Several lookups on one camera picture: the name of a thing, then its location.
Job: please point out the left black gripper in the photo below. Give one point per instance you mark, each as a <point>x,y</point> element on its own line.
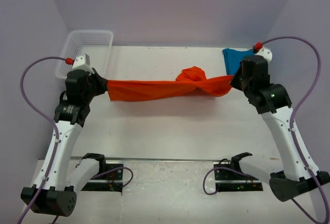
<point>102,82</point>

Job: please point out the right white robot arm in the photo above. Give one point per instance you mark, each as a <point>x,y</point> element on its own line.
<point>300,174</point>

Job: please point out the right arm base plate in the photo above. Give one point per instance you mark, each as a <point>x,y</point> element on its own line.
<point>228,181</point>

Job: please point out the white plastic basket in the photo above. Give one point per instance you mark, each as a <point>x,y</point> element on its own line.
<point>96,44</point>

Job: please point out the orange t shirt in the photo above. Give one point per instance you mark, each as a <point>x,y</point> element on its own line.
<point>190,80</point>

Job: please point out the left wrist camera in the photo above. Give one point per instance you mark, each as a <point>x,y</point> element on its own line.
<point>82,62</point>

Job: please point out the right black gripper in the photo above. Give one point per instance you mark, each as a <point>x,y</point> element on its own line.
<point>234,82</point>

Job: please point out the blue folded t shirt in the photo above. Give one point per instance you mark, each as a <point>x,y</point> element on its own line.
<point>233,58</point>

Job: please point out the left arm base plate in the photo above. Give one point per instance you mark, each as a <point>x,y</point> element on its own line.
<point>111,182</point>

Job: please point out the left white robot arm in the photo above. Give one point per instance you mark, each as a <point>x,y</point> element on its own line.
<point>54,192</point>

